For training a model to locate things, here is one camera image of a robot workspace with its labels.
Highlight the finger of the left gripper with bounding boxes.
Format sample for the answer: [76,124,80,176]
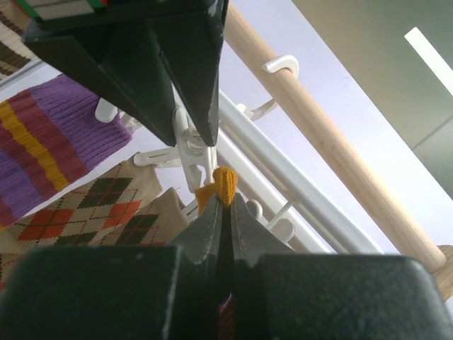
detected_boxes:
[150,1,229,147]
[23,21,176,146]

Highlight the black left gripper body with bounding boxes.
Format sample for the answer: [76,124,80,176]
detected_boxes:
[12,1,216,29]

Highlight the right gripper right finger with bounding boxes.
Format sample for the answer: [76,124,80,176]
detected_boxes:
[230,196,452,339]

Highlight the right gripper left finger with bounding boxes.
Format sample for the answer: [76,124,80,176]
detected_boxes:
[1,196,223,339]

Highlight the purple orange striped sock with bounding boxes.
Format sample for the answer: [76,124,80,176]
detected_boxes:
[1,74,132,228]

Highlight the white plastic clip hanger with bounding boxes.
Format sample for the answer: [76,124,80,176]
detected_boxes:
[95,62,380,254]

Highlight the wooden hanger rack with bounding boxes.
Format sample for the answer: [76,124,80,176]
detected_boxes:
[224,4,452,300]

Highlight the brown striped sock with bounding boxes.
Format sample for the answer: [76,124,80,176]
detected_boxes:
[1,2,35,80]

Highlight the argyle sock left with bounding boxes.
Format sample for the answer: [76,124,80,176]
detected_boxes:
[0,161,188,291]

